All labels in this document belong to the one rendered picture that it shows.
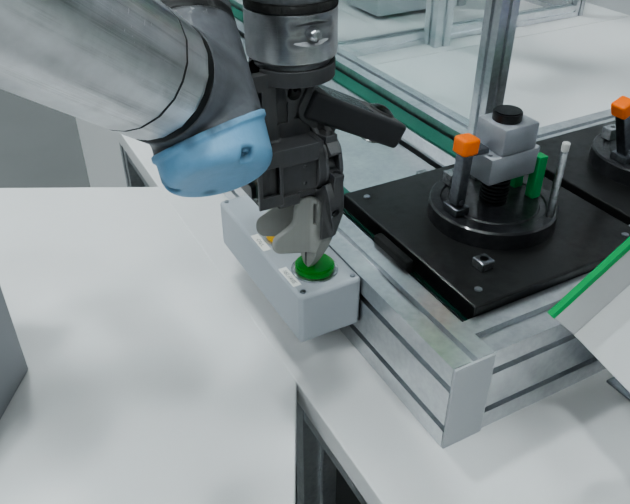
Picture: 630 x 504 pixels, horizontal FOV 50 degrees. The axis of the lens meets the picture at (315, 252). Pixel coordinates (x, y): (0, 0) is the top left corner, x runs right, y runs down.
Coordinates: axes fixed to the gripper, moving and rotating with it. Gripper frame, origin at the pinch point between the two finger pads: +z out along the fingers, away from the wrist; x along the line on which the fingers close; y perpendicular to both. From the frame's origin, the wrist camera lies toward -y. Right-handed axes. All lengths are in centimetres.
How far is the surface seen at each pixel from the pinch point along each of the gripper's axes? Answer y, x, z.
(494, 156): -19.1, 3.1, -7.4
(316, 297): 1.7, 3.5, 2.7
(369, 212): -9.9, -5.4, 1.1
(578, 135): -46.1, -9.0, 1.2
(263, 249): 3.1, -5.7, 2.1
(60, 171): 0, -231, 98
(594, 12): -130, -80, 12
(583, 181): -36.6, 0.8, 1.2
